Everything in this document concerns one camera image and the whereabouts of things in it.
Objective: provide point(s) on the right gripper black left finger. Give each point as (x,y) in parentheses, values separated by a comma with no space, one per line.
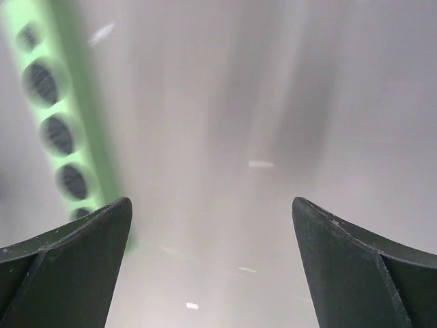
(66,277)

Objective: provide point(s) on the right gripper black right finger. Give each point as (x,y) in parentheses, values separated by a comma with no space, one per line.
(358,278)

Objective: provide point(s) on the green power strip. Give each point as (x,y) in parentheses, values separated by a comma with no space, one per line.
(56,162)

